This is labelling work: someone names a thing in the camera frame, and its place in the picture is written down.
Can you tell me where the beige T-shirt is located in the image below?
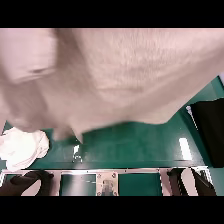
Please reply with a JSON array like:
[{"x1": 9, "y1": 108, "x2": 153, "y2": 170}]
[{"x1": 0, "y1": 28, "x2": 224, "y2": 144}]

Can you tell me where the white garment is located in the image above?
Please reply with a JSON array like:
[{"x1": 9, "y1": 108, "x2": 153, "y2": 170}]
[{"x1": 0, "y1": 126, "x2": 51, "y2": 172}]

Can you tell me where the black garment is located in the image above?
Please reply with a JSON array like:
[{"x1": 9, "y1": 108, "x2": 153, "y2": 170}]
[{"x1": 190, "y1": 97, "x2": 224, "y2": 169}]

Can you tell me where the silver frame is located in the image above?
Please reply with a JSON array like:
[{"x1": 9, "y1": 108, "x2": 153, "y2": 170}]
[{"x1": 0, "y1": 166, "x2": 214, "y2": 197}]

